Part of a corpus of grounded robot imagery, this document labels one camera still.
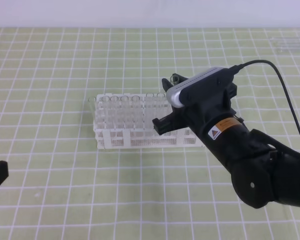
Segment spare glass tube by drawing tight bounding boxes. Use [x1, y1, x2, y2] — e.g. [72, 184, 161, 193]
[277, 44, 300, 54]
[270, 37, 300, 45]

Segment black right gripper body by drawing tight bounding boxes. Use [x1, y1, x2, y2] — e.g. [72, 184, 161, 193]
[152, 83, 243, 153]

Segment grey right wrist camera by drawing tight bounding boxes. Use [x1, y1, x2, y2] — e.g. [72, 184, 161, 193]
[166, 67, 234, 108]

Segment white plastic test tube rack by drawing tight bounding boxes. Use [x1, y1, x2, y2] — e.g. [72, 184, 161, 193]
[88, 92, 203, 150]

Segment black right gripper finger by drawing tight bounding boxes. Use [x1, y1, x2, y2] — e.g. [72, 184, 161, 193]
[172, 73, 188, 84]
[161, 77, 175, 93]

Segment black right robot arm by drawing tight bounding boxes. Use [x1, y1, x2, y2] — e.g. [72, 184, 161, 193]
[152, 83, 300, 209]

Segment clear glass test tube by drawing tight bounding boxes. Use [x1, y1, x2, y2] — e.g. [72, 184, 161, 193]
[170, 75, 180, 86]

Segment green checked tablecloth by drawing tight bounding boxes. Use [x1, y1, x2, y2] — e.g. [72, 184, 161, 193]
[0, 28, 300, 240]

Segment spare glass tube far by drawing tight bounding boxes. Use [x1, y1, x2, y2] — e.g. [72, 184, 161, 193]
[270, 37, 300, 45]

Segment spare glass tube near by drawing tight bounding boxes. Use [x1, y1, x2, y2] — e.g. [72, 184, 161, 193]
[277, 44, 300, 54]

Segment black camera cable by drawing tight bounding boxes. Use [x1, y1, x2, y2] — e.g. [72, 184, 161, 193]
[229, 59, 300, 153]

